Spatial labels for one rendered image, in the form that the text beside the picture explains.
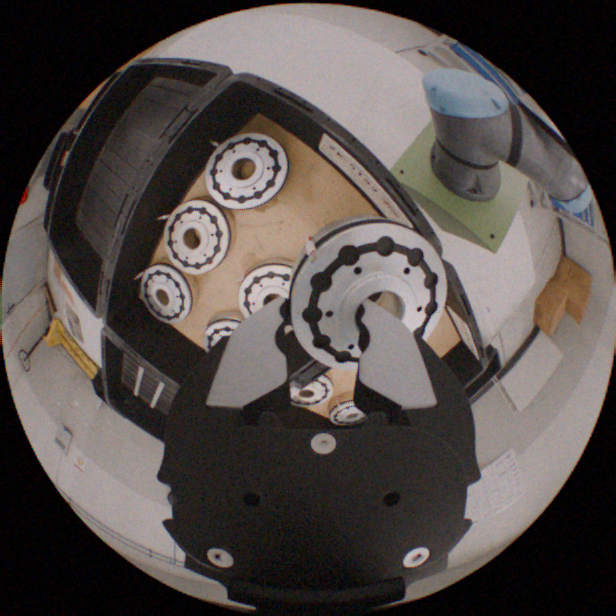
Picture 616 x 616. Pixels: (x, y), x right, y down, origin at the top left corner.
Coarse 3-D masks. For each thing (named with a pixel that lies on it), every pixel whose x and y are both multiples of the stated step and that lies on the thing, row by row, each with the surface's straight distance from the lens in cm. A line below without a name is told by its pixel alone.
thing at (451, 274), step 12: (444, 264) 24; (456, 276) 26; (456, 288) 27; (468, 300) 30; (468, 312) 33; (468, 324) 33; (480, 336) 37; (480, 348) 42; (480, 360) 44; (312, 372) 27; (324, 372) 27; (480, 372) 47; (300, 384) 28; (468, 384) 47
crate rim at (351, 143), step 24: (216, 96) 24; (288, 96) 21; (192, 120) 23; (312, 120) 20; (168, 144) 24; (360, 144) 20; (384, 168) 20; (144, 192) 25; (408, 216) 21; (120, 240) 28; (432, 240) 23; (120, 336) 37; (144, 360) 36; (312, 360) 25
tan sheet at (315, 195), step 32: (256, 128) 31; (320, 160) 29; (192, 192) 32; (288, 192) 28; (320, 192) 29; (352, 192) 29; (256, 224) 29; (288, 224) 29; (320, 224) 29; (160, 256) 37; (256, 256) 30; (288, 256) 30; (224, 288) 33; (192, 320) 39
